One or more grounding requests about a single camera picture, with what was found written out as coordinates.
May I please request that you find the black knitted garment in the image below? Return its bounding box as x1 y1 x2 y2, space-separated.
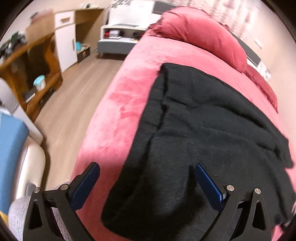
101 63 295 240

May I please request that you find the grey knitted sleeve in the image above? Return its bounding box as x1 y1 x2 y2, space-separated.
8 196 72 240

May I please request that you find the white and blue chair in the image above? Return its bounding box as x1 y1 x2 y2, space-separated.
1 79 46 220

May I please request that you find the pink velvet bed cover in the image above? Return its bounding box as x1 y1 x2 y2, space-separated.
72 33 295 240

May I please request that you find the dark pink pillow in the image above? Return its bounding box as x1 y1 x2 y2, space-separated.
244 65 278 112

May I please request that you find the light blue white jar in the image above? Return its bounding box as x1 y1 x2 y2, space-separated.
33 75 46 91

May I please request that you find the wooden shelf unit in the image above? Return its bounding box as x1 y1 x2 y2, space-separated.
1 33 63 121

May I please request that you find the small dark storage box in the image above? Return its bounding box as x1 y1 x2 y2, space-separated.
75 42 91 63

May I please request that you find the white and wood desk cabinet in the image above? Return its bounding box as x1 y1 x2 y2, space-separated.
55 8 104 72

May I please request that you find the white bedside table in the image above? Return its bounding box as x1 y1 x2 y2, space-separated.
96 24 148 56

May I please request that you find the patterned white curtain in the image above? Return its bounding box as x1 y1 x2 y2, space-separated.
174 0 261 40

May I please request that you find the large pink folded duvet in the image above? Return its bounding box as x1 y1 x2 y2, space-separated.
149 6 247 72

